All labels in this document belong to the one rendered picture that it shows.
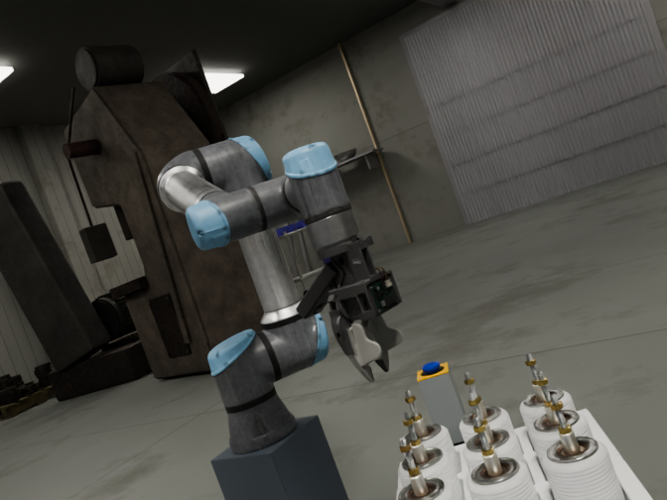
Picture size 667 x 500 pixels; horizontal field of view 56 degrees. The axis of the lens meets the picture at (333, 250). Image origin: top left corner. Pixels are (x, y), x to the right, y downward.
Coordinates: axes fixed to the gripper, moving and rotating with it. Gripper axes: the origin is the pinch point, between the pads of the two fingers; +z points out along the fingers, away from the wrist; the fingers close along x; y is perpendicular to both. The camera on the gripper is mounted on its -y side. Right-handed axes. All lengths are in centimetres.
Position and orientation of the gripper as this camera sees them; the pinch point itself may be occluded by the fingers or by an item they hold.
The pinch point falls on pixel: (372, 368)
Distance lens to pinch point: 98.2
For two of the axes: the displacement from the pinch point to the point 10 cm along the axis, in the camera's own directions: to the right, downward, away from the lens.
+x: 6.3, -2.6, 7.4
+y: 7.0, -2.3, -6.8
